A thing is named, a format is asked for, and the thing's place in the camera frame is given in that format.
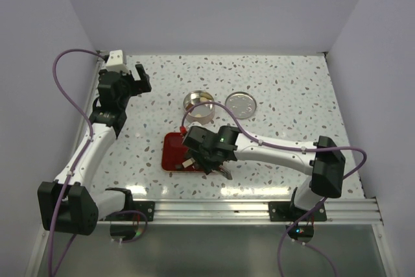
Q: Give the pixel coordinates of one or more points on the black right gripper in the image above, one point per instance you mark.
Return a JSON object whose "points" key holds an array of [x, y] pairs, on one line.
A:
{"points": [[207, 167]]}

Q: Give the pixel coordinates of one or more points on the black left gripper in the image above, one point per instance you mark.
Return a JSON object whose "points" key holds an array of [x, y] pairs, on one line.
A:
{"points": [[139, 86]]}

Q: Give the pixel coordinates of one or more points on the brown rectangular chocolate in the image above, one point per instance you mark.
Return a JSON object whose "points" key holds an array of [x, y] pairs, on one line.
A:
{"points": [[188, 107]]}

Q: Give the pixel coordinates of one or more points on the tan square Sweet chocolate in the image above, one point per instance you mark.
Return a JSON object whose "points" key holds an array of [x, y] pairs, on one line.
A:
{"points": [[206, 96]]}

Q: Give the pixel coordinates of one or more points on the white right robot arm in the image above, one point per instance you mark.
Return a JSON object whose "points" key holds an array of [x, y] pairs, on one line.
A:
{"points": [[320, 161]]}

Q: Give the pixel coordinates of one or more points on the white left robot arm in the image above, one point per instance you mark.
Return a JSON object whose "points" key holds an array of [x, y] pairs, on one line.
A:
{"points": [[66, 204]]}

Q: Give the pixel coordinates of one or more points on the white rectangular chocolate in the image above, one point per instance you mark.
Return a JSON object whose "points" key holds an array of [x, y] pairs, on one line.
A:
{"points": [[187, 163]]}

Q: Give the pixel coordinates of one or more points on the dark square chocolate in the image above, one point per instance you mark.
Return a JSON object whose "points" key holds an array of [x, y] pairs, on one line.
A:
{"points": [[178, 167]]}

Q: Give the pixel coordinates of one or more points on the red rectangular tray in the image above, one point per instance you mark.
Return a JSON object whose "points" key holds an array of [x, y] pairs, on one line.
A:
{"points": [[174, 153]]}

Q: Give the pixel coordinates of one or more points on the round metal tin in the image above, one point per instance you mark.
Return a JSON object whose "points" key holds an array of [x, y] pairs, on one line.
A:
{"points": [[202, 112]]}

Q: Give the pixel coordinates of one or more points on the round metal tin lid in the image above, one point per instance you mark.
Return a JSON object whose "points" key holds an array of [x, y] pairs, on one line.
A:
{"points": [[241, 104]]}

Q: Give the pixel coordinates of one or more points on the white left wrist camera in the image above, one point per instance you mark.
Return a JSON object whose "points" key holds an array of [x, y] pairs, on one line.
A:
{"points": [[116, 62]]}

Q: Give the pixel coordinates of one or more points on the black left base bracket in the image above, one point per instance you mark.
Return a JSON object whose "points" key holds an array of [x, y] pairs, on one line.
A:
{"points": [[144, 206]]}

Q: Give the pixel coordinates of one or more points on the black base bracket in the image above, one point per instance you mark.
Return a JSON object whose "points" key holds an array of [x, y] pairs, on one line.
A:
{"points": [[286, 211], [144, 206]]}

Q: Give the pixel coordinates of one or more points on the black right base bracket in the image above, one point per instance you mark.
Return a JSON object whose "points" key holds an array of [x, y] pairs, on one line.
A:
{"points": [[286, 211]]}

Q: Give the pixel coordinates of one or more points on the aluminium mounting rail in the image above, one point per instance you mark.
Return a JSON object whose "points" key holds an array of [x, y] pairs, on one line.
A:
{"points": [[255, 212]]}

